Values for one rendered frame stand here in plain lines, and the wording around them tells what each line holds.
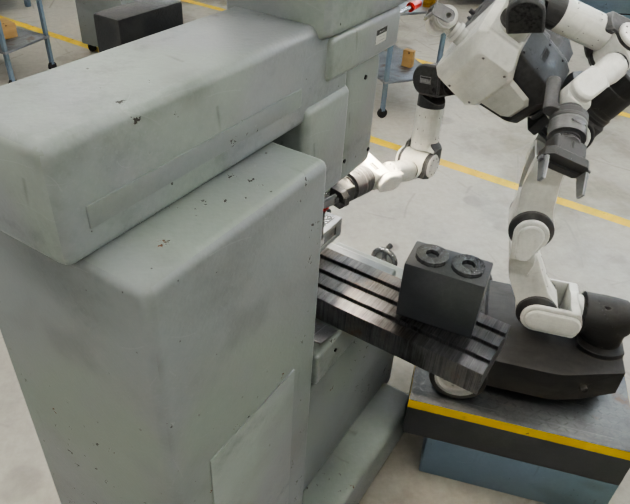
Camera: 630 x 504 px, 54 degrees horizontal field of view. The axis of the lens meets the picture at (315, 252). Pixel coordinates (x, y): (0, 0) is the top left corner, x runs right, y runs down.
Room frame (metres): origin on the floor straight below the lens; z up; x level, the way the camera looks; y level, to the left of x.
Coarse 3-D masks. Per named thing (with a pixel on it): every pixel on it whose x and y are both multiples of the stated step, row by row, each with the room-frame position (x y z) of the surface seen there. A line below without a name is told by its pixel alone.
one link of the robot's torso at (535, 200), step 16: (544, 144) 1.81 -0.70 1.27; (528, 160) 1.80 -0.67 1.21; (528, 176) 1.69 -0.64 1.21; (560, 176) 1.67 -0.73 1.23; (528, 192) 1.70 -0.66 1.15; (544, 192) 1.69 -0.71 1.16; (512, 208) 1.77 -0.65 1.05; (528, 208) 1.70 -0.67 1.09; (544, 208) 1.69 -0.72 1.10; (512, 224) 1.69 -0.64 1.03
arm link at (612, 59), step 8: (608, 40) 1.64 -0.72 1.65; (616, 40) 1.62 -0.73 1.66; (608, 48) 1.63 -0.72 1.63; (616, 48) 1.61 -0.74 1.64; (624, 48) 1.60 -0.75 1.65; (592, 56) 1.67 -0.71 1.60; (600, 56) 1.64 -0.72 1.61; (608, 56) 1.59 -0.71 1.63; (616, 56) 1.58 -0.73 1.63; (624, 56) 1.59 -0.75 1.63; (592, 64) 1.66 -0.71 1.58; (600, 64) 1.55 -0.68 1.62; (608, 64) 1.55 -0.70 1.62; (616, 64) 1.56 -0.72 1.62; (624, 64) 1.57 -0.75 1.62; (608, 72) 1.53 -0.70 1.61; (616, 72) 1.54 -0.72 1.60; (624, 72) 1.57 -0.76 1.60; (608, 80) 1.52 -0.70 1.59; (616, 80) 1.55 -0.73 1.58
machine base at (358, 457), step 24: (384, 384) 1.71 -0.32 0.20; (384, 408) 1.59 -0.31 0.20; (360, 432) 1.47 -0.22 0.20; (384, 432) 1.47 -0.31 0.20; (336, 456) 1.36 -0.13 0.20; (360, 456) 1.36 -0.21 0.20; (384, 456) 1.45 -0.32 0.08; (312, 480) 1.25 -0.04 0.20; (336, 480) 1.26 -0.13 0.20; (360, 480) 1.28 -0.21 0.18
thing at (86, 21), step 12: (84, 0) 5.69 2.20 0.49; (96, 0) 5.63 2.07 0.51; (108, 0) 5.57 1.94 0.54; (120, 0) 5.51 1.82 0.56; (132, 0) 5.64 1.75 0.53; (84, 12) 5.70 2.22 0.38; (84, 24) 5.71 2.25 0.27; (84, 36) 5.72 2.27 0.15; (96, 36) 5.66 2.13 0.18; (96, 48) 5.77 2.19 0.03
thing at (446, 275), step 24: (408, 264) 1.33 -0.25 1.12; (432, 264) 1.32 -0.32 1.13; (456, 264) 1.32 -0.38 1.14; (480, 264) 1.33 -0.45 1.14; (408, 288) 1.32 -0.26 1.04; (432, 288) 1.30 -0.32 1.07; (456, 288) 1.27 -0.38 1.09; (480, 288) 1.25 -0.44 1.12; (408, 312) 1.32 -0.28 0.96; (432, 312) 1.29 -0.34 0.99; (456, 312) 1.27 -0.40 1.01
